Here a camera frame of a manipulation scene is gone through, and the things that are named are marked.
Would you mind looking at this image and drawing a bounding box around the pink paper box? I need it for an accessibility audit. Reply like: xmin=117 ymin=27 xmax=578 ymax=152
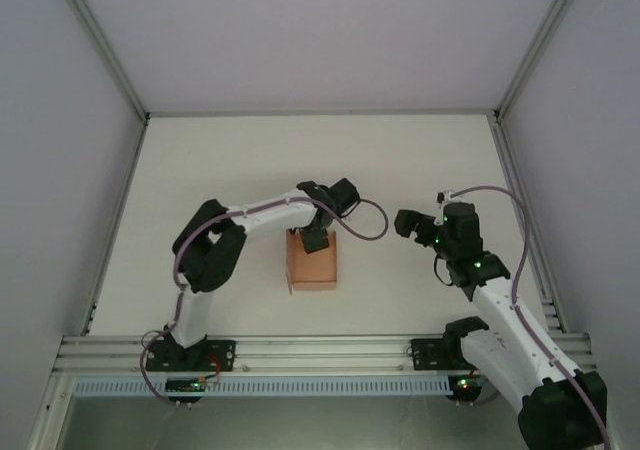
xmin=284 ymin=227 xmax=340 ymax=297

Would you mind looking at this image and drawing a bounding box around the right controller board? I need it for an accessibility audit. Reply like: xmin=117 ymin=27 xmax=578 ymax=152
xmin=447 ymin=375 xmax=485 ymax=402

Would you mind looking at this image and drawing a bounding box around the controller board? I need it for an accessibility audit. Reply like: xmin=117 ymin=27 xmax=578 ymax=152
xmin=447 ymin=375 xmax=485 ymax=402
xmin=164 ymin=377 xmax=207 ymax=402

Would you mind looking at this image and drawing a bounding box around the left controller board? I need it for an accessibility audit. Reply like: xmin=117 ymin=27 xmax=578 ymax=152
xmin=164 ymin=377 xmax=207 ymax=402

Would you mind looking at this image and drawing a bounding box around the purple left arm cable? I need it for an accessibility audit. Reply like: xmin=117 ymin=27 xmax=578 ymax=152
xmin=141 ymin=195 xmax=391 ymax=407

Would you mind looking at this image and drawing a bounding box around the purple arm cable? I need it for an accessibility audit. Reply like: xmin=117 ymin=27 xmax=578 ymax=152
xmin=447 ymin=184 xmax=612 ymax=450
xmin=141 ymin=195 xmax=391 ymax=407

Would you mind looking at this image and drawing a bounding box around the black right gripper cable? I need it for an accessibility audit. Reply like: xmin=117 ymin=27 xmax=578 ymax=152
xmin=433 ymin=257 xmax=454 ymax=288

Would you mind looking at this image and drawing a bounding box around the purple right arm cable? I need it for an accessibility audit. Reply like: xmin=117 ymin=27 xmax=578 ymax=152
xmin=447 ymin=184 xmax=612 ymax=450

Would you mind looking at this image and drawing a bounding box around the aluminium table side rail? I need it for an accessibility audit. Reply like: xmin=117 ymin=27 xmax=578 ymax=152
xmin=78 ymin=117 xmax=150 ymax=337
xmin=488 ymin=117 xmax=569 ymax=334

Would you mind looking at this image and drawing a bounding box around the aluminium mounting rail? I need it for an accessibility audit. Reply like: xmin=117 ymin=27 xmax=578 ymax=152
xmin=52 ymin=333 xmax=599 ymax=374

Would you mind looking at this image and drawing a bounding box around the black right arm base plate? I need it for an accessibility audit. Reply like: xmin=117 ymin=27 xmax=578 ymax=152
xmin=409 ymin=337 xmax=481 ymax=373

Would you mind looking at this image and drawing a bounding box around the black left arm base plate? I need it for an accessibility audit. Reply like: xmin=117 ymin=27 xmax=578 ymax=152
xmin=144 ymin=338 xmax=237 ymax=373

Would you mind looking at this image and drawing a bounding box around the slotted pale blue cable duct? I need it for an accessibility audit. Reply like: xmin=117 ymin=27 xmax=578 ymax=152
xmin=74 ymin=375 xmax=451 ymax=399

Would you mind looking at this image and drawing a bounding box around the aluminium frame post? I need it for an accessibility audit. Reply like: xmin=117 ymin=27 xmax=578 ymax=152
xmin=493 ymin=0 xmax=589 ymax=121
xmin=27 ymin=374 xmax=76 ymax=450
xmin=49 ymin=0 xmax=151 ymax=121

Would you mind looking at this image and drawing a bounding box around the aluminium lower frame post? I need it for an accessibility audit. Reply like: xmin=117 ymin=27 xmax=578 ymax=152
xmin=27 ymin=374 xmax=76 ymax=450

